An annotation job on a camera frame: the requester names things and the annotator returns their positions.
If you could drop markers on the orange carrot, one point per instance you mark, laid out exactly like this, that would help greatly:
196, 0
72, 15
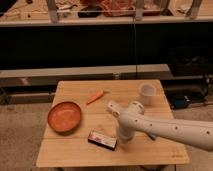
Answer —
95, 96

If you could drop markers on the orange bowl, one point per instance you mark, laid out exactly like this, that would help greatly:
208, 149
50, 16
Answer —
64, 117

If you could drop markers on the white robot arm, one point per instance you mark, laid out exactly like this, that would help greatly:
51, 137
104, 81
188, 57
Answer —
131, 119

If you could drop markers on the white plastic bottle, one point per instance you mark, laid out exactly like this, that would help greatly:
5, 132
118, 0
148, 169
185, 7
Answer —
115, 109

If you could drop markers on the wooden table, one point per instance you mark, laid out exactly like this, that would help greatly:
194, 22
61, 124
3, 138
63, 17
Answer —
74, 150

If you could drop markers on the black whiteboard eraser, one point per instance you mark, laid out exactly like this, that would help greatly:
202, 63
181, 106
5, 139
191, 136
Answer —
102, 140

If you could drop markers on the translucent plastic cup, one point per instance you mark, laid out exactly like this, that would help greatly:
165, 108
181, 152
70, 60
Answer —
146, 93

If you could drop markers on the blue sponge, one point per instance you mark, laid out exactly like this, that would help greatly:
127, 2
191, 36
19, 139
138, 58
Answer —
153, 137

